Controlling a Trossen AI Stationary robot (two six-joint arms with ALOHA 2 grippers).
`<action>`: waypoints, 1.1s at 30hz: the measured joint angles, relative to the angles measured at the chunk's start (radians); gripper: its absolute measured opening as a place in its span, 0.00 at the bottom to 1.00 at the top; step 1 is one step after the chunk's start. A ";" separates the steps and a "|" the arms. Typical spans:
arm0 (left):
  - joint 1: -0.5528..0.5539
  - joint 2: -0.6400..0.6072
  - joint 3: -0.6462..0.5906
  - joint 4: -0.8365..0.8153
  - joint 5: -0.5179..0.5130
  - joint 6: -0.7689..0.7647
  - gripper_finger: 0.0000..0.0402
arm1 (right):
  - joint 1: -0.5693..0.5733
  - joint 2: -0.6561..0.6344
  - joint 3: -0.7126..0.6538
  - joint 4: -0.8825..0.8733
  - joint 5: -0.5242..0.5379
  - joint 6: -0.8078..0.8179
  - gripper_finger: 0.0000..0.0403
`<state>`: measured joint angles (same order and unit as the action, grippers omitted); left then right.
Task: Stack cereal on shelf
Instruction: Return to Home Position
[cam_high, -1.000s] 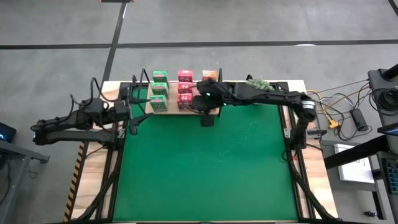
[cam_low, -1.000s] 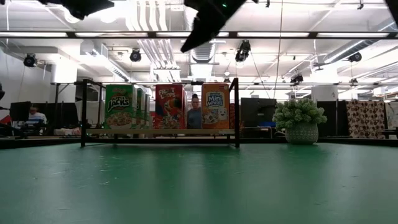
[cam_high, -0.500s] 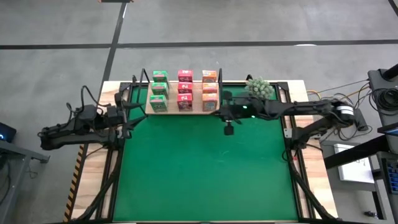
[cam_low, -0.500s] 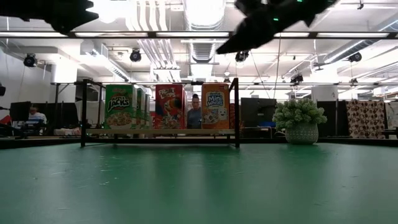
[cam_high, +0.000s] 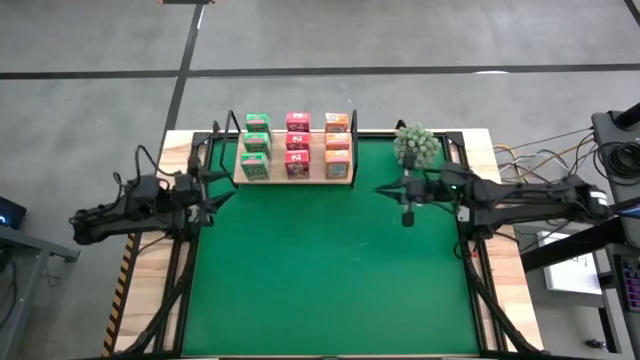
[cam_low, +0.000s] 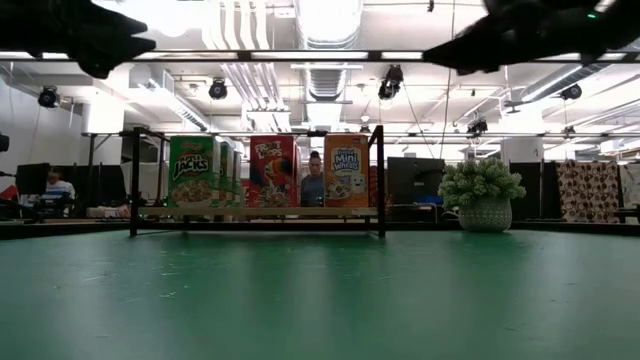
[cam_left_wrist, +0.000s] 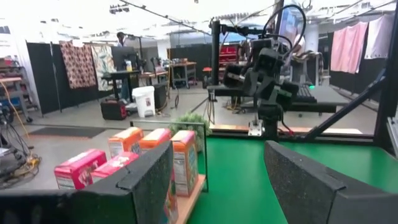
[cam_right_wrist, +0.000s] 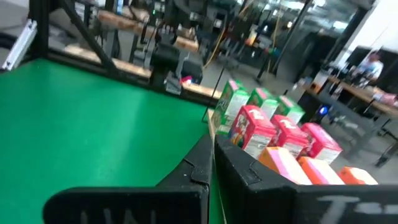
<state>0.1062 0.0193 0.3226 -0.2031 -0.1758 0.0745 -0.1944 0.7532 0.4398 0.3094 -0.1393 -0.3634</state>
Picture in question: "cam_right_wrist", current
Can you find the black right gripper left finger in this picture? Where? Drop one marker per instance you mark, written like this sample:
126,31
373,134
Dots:
155,205

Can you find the silver aluminium extrusion bar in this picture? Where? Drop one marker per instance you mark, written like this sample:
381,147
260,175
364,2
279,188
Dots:
18,46

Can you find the green Apple Jacks cereal box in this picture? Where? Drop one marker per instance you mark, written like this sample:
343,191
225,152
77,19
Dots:
290,109
231,102
264,101

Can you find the black computer with blue light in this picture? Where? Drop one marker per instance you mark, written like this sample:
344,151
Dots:
323,110

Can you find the person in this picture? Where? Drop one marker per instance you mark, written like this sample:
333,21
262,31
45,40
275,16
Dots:
371,67

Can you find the green table mat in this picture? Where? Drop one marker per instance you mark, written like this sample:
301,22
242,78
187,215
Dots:
93,124

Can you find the red Froot Loops cereal box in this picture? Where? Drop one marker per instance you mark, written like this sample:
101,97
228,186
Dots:
287,132
320,143
252,127

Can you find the black metal rig frame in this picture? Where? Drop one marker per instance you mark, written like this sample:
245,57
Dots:
87,34

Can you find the orange Mini Wheats cereal box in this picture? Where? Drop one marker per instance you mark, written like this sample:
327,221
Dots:
357,175
283,163
320,171

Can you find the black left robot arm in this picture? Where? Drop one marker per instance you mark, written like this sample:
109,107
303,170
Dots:
168,57

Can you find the wooden workbench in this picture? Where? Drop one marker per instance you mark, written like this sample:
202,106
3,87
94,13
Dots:
367,96
140,28

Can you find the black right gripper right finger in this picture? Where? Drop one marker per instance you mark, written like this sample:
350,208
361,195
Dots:
264,202

